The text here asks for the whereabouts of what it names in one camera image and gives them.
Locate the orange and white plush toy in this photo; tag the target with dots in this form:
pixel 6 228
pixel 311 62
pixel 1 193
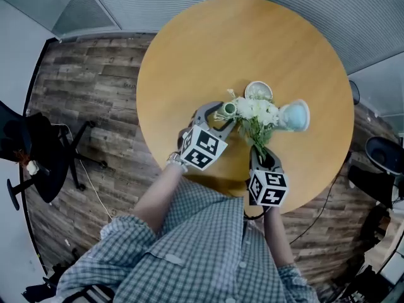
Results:
pixel 30 166

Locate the small green vase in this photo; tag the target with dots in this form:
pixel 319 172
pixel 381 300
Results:
pixel 229 108

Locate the person's right forearm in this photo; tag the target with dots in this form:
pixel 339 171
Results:
pixel 277 232

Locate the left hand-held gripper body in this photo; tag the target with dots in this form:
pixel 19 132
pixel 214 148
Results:
pixel 202 147

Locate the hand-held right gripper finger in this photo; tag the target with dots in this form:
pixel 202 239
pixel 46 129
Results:
pixel 277 163
pixel 254 161

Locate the checkered shirt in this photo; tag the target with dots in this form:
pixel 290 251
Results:
pixel 202 251

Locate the white round vase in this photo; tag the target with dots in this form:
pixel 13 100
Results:
pixel 259 89

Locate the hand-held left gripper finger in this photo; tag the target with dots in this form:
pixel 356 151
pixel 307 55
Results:
pixel 205 108
pixel 224 131

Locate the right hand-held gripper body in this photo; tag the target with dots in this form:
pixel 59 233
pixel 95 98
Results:
pixel 268 188

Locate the person's left forearm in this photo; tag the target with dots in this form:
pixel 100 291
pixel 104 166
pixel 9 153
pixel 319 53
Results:
pixel 158 197

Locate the black office chair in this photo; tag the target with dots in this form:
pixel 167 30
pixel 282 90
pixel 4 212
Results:
pixel 47 156

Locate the pale blue vase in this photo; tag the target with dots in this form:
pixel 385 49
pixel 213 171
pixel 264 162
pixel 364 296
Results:
pixel 295 116

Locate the black round fan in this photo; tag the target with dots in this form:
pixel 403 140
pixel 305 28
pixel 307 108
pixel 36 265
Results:
pixel 354 91

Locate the white flowers bouquet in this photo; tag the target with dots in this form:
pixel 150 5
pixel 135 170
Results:
pixel 255 109

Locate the black swivel chair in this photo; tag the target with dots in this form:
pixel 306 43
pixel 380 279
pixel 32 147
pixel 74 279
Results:
pixel 383 156

